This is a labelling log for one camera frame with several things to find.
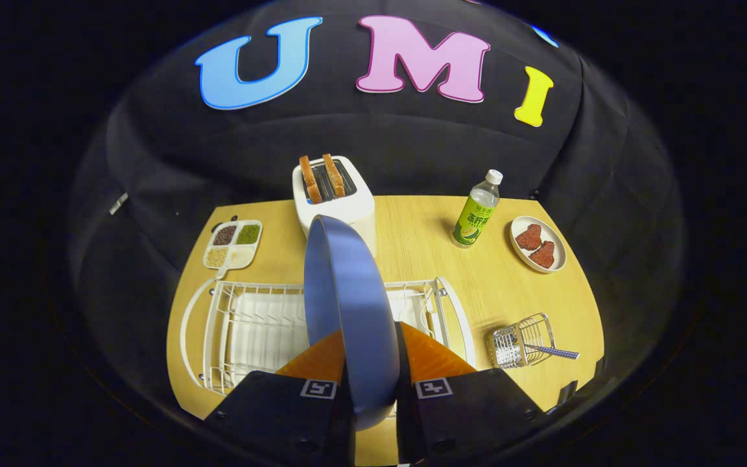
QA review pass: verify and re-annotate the white round dish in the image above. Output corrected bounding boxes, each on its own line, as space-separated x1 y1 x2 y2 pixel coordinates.
510 216 567 274

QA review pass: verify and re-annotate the white wire dish rack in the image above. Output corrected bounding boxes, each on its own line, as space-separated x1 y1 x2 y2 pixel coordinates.
180 277 477 395

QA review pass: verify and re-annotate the red meat piece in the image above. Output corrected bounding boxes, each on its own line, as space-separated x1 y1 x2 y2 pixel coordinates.
529 241 556 269
515 224 543 252

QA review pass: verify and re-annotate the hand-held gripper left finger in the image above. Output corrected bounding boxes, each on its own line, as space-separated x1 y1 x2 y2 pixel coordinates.
204 329 356 467

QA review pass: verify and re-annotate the green label drink bottle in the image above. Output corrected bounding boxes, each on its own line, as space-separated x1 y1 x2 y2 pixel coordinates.
451 169 503 249

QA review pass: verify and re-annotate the blue plate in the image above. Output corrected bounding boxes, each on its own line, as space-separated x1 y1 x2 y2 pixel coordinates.
303 215 401 431

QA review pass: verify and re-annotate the metal spoon with checkered handle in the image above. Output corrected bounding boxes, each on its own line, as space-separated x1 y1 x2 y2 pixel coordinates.
523 342 580 361

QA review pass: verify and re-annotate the metal wire basket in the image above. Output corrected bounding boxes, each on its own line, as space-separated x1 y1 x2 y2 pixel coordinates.
487 313 556 369

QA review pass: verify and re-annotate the toasted bread slice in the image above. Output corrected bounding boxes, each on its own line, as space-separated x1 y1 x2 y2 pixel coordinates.
300 156 324 204
322 154 346 198

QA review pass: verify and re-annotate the white divided grain tray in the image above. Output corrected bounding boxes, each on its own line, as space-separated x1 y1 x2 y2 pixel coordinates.
203 220 263 280

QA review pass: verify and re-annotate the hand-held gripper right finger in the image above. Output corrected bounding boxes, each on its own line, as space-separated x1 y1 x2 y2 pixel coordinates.
394 321 546 467

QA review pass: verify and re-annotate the white toaster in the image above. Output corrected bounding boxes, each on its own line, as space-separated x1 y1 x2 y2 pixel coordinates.
292 156 377 257

